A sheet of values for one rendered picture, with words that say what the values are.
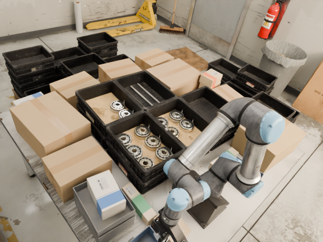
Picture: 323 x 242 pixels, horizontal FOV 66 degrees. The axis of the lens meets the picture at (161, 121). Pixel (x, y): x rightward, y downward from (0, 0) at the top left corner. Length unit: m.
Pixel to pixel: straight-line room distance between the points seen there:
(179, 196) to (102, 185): 0.48
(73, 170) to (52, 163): 0.12
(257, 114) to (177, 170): 0.39
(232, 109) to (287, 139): 0.87
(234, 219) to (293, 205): 1.31
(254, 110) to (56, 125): 1.10
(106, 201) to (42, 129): 0.59
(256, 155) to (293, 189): 1.79
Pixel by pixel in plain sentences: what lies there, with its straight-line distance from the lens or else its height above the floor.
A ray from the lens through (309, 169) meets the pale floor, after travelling 3.24.
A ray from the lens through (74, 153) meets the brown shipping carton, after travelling 1.48.
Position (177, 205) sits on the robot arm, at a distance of 0.94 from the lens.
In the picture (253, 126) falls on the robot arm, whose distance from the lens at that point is 1.03.
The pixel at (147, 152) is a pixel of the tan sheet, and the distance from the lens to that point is 1.52.
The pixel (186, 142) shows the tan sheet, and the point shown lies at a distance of 1.64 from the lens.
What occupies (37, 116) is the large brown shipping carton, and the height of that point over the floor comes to 0.90.
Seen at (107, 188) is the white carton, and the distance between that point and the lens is 1.30.
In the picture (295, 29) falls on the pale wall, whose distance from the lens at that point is 4.15.
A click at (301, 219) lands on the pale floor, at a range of 2.76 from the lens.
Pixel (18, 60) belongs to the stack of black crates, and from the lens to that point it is 3.08.
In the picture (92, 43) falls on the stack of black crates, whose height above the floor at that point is 0.49.
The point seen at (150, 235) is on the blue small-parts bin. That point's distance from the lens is 1.31.
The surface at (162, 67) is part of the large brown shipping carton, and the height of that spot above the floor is 0.90.
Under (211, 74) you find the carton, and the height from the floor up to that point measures 0.92.
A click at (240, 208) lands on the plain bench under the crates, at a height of 0.70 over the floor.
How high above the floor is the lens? 1.99
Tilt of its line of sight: 42 degrees down
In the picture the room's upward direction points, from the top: 11 degrees clockwise
